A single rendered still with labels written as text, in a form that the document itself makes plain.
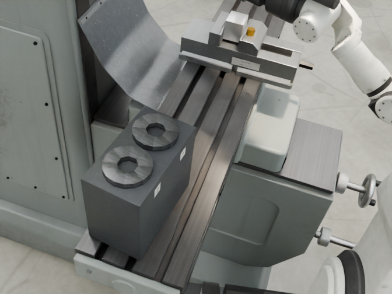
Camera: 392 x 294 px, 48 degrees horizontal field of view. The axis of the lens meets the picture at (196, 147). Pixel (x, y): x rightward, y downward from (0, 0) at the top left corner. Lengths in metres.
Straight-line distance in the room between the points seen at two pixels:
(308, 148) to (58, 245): 1.06
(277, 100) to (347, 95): 1.56
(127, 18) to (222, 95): 0.38
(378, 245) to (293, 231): 0.77
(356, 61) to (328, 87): 1.93
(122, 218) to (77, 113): 0.65
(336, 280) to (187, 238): 0.31
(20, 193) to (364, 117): 1.97
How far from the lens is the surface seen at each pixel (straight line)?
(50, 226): 1.88
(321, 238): 1.51
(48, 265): 2.01
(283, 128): 1.36
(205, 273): 1.74
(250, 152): 1.30
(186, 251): 0.92
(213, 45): 1.31
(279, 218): 1.49
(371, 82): 1.08
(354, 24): 1.08
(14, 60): 1.37
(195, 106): 1.20
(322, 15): 1.03
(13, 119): 1.55
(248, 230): 1.60
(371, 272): 0.80
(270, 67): 1.30
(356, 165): 2.56
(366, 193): 1.50
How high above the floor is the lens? 1.75
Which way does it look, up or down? 47 degrees down
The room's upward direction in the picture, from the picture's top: 8 degrees clockwise
